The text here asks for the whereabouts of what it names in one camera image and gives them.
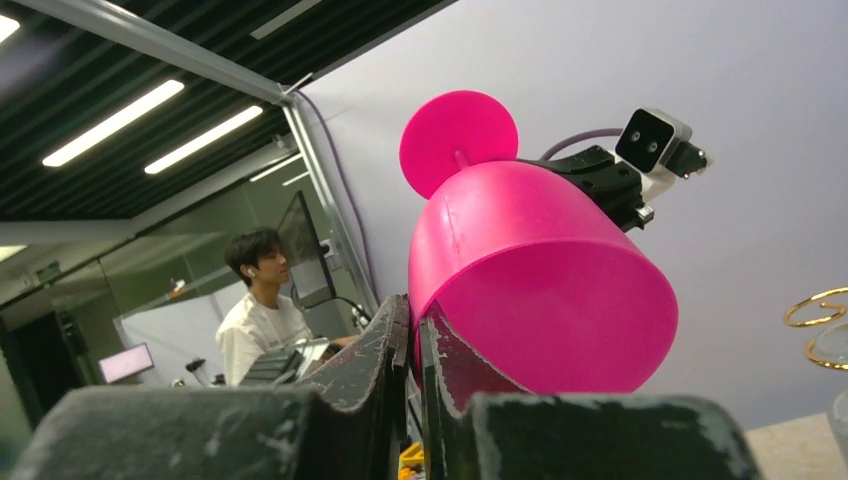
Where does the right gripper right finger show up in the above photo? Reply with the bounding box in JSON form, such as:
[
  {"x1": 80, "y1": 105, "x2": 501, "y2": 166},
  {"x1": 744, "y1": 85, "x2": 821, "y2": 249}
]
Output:
[{"x1": 419, "y1": 305, "x2": 761, "y2": 479}]

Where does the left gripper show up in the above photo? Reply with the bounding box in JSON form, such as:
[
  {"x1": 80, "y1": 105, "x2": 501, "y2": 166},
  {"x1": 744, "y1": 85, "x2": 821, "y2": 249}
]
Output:
[{"x1": 520, "y1": 146, "x2": 654, "y2": 232}]

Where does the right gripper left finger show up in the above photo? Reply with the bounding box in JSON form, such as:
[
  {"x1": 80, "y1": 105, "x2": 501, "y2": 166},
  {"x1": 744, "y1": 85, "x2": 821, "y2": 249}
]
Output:
[{"x1": 13, "y1": 295, "x2": 410, "y2": 479}]

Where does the pink plastic wine glass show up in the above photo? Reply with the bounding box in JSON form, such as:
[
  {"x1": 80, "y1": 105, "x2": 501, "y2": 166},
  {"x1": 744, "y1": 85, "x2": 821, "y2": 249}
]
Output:
[{"x1": 399, "y1": 90, "x2": 678, "y2": 393}]

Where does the gold wine glass rack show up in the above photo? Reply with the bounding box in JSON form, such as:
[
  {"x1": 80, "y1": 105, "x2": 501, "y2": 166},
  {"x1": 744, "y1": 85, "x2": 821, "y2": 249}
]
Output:
[{"x1": 783, "y1": 286, "x2": 847, "y2": 371}]

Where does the person in white shirt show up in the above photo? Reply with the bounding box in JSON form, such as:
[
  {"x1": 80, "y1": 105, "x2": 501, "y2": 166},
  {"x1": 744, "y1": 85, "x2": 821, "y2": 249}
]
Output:
[{"x1": 215, "y1": 227, "x2": 359, "y2": 388}]

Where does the computer monitor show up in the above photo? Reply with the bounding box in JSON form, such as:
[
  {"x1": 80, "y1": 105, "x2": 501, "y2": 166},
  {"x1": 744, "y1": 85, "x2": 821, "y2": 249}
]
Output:
[{"x1": 278, "y1": 191, "x2": 336, "y2": 308}]

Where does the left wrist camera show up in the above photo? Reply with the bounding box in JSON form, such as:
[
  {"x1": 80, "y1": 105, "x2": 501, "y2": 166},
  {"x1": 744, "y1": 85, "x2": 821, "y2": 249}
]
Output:
[{"x1": 614, "y1": 108, "x2": 714, "y2": 202}]

